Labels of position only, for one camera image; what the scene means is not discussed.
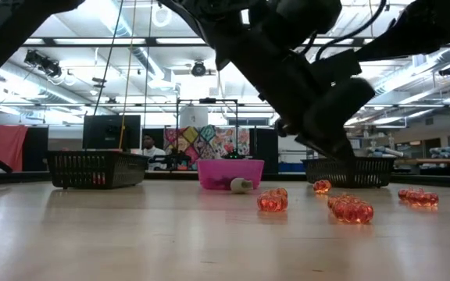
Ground black monitor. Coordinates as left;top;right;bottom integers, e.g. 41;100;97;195
82;114;142;151

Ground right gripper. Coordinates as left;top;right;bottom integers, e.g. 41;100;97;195
216;27;377;162

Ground orange pill bottles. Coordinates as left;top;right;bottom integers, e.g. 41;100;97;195
408;190;440;208

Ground pink plastic bowl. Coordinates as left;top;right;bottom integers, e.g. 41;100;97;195
196;158;266;191

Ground orange pill bottle cluster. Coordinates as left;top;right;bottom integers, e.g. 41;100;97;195
330;199;375;225

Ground black ceiling rail device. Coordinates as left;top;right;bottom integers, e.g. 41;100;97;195
23;49;63;78

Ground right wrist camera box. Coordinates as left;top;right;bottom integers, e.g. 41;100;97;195
310;49;363;84

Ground black cabinet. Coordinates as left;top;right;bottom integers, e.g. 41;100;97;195
249;127;280;175

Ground black plastic slotted basket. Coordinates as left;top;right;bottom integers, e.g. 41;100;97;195
302;156;397;189
45;150;151;190

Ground person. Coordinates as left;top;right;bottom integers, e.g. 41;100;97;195
139;133;168;172

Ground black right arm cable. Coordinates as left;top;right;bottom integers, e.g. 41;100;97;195
312;0;388;62

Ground white box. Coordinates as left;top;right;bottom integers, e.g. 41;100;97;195
179;105;209;129

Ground white pill bottle cap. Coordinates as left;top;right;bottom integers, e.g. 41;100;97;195
230;177;255;194

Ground wooden work table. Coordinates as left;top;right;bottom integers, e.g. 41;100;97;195
395;157;450;176

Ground black hanging cable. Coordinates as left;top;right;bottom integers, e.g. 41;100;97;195
91;0;127;116

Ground red cloth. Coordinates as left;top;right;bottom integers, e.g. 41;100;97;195
0;124;30;173

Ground yellow hanging cord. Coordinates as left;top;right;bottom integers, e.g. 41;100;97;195
117;0;138;151

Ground round black ceiling camera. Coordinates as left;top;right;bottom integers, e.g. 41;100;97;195
191;60;209;78

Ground colourful patchwork quilt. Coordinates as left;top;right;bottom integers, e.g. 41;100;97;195
164;124;251;161

